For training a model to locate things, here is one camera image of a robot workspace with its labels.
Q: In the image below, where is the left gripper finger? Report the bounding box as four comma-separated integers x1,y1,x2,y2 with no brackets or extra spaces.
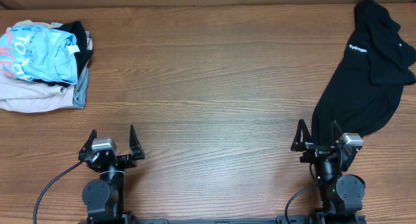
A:
80,129,97,153
129,125,145,156

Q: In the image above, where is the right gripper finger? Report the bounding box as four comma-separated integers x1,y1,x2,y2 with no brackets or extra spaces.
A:
330,120,343,145
291,119,313,152

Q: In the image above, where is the black polo shirt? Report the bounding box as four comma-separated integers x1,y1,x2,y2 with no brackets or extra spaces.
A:
311,0,415,145

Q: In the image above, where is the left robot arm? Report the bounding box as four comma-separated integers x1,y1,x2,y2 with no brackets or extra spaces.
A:
79,126,145,223

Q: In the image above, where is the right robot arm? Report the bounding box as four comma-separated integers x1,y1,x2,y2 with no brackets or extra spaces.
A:
284,119,366,224

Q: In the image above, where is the grey-blue folded garment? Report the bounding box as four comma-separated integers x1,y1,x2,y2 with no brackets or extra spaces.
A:
73,66,89,109

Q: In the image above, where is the beige folded garment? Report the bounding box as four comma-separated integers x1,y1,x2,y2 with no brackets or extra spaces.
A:
1,25,77,113

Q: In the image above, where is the black folded garment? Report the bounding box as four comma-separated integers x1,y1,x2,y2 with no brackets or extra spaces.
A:
57,21,93,79

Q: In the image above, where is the light blue printed shirt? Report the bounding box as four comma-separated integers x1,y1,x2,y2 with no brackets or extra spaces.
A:
1,25,79,85

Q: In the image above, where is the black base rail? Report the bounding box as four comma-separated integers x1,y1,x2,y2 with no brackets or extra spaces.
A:
78,216,367,224

